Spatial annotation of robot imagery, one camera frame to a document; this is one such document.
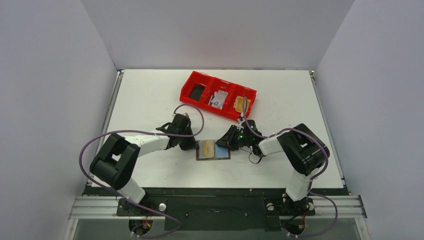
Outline yellow credit card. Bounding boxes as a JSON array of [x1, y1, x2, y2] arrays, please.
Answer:
[[199, 140, 215, 159]]

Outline brown leather card holder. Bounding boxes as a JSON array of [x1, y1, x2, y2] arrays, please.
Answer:
[[195, 139, 231, 161]]

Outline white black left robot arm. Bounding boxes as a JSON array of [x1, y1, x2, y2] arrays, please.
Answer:
[[89, 113, 199, 215]]

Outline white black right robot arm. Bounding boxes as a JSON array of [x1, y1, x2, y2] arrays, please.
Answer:
[[215, 119, 331, 214]]

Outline black card in bin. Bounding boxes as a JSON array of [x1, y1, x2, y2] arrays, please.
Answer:
[[188, 84, 206, 102]]

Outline yellow card in bin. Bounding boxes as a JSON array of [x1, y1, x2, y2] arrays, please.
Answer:
[[233, 96, 251, 114]]

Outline white grey cards in bin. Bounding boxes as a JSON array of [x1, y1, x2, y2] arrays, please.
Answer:
[[209, 90, 228, 110]]

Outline red three-compartment plastic bin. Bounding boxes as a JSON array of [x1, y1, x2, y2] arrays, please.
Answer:
[[179, 71, 257, 121]]

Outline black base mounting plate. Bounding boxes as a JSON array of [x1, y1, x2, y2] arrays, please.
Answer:
[[89, 188, 342, 231]]

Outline aluminium front rail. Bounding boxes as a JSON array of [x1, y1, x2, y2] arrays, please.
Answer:
[[68, 195, 367, 220]]

